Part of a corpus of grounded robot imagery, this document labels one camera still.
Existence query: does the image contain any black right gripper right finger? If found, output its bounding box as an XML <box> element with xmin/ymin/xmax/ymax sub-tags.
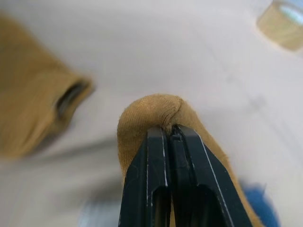
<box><xmin>168</xmin><ymin>124</ymin><xmax>253</xmax><ymax>227</ymax></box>

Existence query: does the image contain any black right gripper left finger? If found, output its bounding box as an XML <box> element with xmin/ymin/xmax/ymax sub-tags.
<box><xmin>119</xmin><ymin>127</ymin><xmax>173</xmax><ymax>227</ymax></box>

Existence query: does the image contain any mustard yellow sock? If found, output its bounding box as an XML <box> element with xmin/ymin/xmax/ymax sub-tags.
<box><xmin>117</xmin><ymin>93</ymin><xmax>264</xmax><ymax>227</ymax></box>
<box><xmin>0</xmin><ymin>13</ymin><xmax>95</xmax><ymax>159</ymax></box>

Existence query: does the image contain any blue cloth item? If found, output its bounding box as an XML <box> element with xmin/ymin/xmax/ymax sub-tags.
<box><xmin>238</xmin><ymin>181</ymin><xmax>281</xmax><ymax>227</ymax></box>

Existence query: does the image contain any clear packing tape roll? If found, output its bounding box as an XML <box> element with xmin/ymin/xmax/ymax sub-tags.
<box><xmin>256</xmin><ymin>0</ymin><xmax>303</xmax><ymax>52</ymax></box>

